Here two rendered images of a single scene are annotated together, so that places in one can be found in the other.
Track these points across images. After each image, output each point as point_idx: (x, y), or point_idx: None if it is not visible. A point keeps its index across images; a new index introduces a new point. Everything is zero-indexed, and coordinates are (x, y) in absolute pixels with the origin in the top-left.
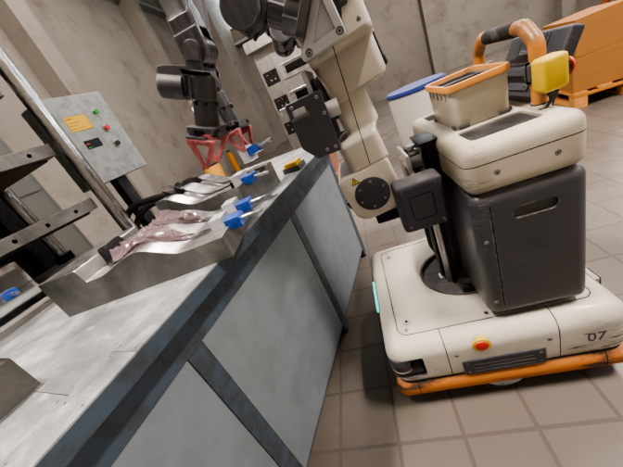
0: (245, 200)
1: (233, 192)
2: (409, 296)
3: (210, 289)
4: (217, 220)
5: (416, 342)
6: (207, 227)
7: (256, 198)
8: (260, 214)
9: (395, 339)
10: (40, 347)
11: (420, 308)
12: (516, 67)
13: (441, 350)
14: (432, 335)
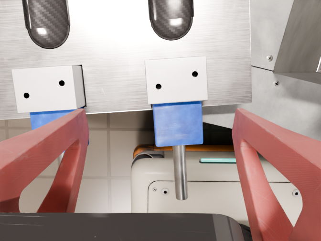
0: (166, 136)
1: (318, 42)
2: (202, 202)
3: None
4: (16, 102)
5: (138, 194)
6: (88, 16)
7: (176, 163)
8: (212, 119)
9: (145, 176)
10: None
11: (180, 209)
12: None
13: (131, 209)
14: (141, 211)
